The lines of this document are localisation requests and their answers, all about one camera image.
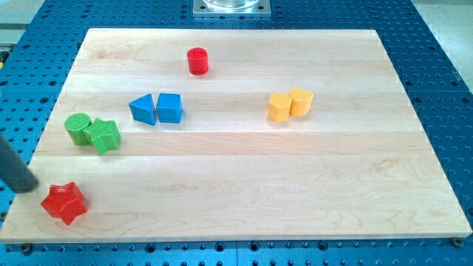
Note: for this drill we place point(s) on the blue triangle block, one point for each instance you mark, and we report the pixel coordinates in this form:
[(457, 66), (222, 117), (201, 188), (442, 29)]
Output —
[(142, 110)]

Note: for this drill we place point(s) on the blue cube block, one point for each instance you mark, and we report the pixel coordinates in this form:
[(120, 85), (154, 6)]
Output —
[(169, 108)]

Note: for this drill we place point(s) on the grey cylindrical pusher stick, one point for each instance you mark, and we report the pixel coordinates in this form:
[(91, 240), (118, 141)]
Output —
[(14, 171)]

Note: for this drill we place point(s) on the light wooden board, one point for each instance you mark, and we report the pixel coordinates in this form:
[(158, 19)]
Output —
[(358, 165)]

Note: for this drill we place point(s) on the blue perforated table plate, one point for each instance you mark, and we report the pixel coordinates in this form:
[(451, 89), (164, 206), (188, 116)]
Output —
[(38, 67)]

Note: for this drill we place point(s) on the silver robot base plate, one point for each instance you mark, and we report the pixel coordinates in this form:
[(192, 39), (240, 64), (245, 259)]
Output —
[(213, 8)]

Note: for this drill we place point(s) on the yellow hexagon block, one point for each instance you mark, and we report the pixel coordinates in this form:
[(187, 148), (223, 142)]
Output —
[(279, 107)]

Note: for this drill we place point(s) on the green cylinder block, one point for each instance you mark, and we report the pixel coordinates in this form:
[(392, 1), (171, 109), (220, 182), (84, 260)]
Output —
[(75, 125)]

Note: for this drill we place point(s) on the green star block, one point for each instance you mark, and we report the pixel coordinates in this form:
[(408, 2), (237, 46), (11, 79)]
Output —
[(103, 135)]

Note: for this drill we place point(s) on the red cylinder block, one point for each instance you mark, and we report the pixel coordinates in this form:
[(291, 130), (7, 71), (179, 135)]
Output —
[(197, 61)]

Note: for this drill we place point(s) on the red star block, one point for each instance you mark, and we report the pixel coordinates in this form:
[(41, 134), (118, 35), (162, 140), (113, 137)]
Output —
[(65, 202)]

